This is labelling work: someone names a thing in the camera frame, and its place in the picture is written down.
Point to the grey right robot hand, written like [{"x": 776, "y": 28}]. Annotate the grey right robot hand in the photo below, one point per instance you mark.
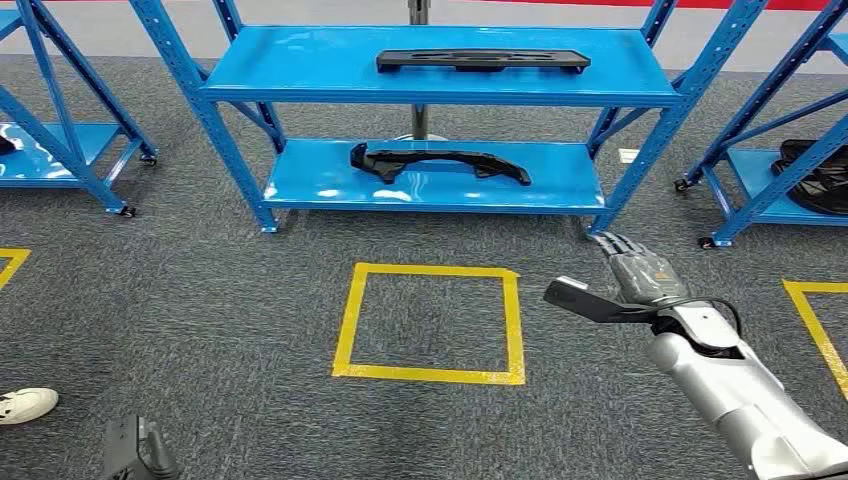
[{"x": 646, "y": 273}]

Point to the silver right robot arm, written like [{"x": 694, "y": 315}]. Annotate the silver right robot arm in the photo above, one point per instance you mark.
[{"x": 735, "y": 391}]

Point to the blue shelf rack with bag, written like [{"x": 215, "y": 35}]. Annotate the blue shelf rack with bag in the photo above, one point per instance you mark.
[{"x": 748, "y": 173}]

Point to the curved black plastic part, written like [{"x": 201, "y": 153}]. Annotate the curved black plastic part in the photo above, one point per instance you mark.
[{"x": 430, "y": 158}]

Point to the flat black slotted part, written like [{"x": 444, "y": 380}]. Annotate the flat black slotted part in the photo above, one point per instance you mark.
[{"x": 411, "y": 61}]

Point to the blue metal shelf rack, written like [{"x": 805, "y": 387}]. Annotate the blue metal shelf rack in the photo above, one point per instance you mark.
[{"x": 298, "y": 66}]

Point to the blue shelf rack with clutter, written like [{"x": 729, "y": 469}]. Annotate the blue shelf rack with clutter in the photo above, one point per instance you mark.
[{"x": 66, "y": 142}]

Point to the black caster wheel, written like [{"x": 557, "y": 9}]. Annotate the black caster wheel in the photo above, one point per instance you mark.
[
  {"x": 148, "y": 160},
  {"x": 706, "y": 243},
  {"x": 126, "y": 212},
  {"x": 681, "y": 185}
]

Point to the white paper slip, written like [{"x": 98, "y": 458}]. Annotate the white paper slip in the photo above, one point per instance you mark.
[{"x": 628, "y": 156}]

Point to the black bag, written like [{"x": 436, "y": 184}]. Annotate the black bag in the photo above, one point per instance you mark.
[{"x": 821, "y": 179}]

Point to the grey metal pole stand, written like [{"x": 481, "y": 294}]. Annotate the grey metal pole stand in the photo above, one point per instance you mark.
[{"x": 418, "y": 10}]

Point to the person's white shoe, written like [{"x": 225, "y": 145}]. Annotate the person's white shoe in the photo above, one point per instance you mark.
[{"x": 26, "y": 404}]

